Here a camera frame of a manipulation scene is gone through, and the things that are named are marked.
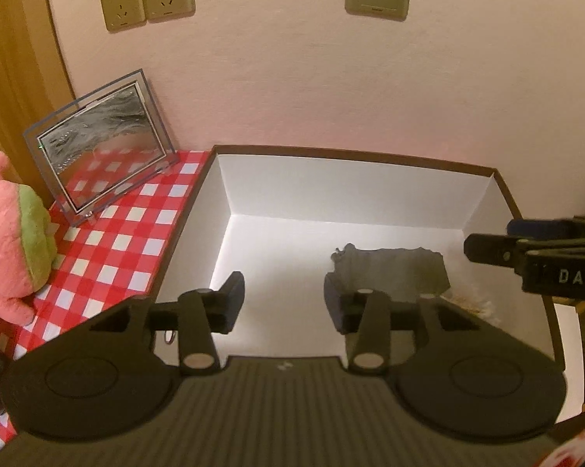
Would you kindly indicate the grey cloth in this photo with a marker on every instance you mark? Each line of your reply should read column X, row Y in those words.
column 394, row 267

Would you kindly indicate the red white checkered tablecloth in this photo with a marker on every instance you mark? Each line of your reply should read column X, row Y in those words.
column 127, row 253

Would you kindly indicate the white fluffy cloth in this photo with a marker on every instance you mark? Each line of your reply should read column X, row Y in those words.
column 484, row 309

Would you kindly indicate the brown cardboard box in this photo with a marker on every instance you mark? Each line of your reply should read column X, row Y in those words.
column 321, row 194

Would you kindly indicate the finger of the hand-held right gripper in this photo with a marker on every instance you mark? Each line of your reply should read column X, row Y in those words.
column 492, row 249
column 540, row 227

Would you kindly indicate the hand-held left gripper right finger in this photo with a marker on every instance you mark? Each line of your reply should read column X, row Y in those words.
column 334, row 301

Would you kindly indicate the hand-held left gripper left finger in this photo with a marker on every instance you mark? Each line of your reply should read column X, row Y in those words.
column 231, row 301

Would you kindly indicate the glass photo frame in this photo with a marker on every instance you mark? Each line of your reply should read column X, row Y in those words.
column 103, row 146

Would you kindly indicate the pink plush toy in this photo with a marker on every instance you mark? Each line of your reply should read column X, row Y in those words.
column 5, row 253

